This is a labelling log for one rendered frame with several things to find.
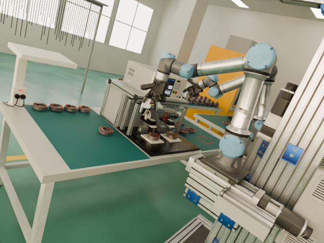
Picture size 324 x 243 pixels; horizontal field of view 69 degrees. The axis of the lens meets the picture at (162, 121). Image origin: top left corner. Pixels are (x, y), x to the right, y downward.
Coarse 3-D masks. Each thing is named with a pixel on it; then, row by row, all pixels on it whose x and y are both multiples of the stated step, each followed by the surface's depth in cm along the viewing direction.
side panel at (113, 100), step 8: (112, 88) 211; (104, 96) 218; (112, 96) 211; (120, 96) 203; (104, 104) 218; (112, 104) 211; (120, 104) 201; (104, 112) 220; (112, 112) 211; (120, 112) 202; (112, 120) 211
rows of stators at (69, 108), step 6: (36, 102) 192; (36, 108) 187; (42, 108) 188; (54, 108) 196; (60, 108) 198; (66, 108) 205; (72, 108) 206; (78, 108) 216; (84, 108) 218; (90, 108) 222
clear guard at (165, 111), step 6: (150, 102) 200; (162, 108) 194; (168, 108) 201; (162, 114) 182; (168, 114) 187; (174, 114) 192; (162, 120) 180; (168, 120) 185; (174, 120) 190; (180, 120) 196
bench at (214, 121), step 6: (198, 114) 368; (204, 114) 383; (210, 114) 400; (198, 120) 367; (204, 120) 353; (210, 120) 358; (216, 120) 372; (222, 120) 387; (228, 120) 403; (252, 120) 485; (216, 126) 339; (222, 126) 345; (222, 132) 332
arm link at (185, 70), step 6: (174, 60) 124; (174, 66) 123; (180, 66) 122; (186, 66) 121; (192, 66) 122; (174, 72) 125; (180, 72) 122; (186, 72) 120; (192, 72) 125; (186, 78) 123
